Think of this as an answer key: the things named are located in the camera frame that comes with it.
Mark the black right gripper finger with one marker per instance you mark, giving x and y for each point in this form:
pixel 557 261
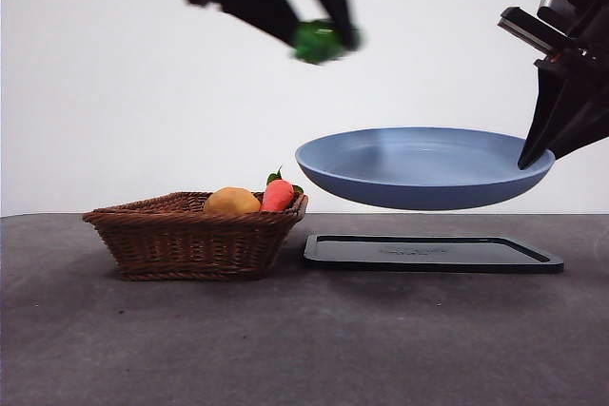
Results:
pixel 547 106
pixel 587 116

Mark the blue round plate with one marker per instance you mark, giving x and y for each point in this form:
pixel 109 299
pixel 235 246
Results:
pixel 418 182

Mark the green pepper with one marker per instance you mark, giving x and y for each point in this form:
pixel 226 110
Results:
pixel 315 44

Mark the orange carrot with green leaves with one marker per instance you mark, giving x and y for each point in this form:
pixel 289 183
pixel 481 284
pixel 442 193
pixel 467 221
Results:
pixel 277 197

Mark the black rectangular tray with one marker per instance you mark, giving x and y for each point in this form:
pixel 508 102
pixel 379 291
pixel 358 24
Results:
pixel 428 258

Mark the yellow-brown potato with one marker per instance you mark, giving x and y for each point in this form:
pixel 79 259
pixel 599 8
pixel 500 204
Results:
pixel 232 201

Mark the brown wicker basket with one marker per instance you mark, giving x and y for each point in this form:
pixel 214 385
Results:
pixel 190 244

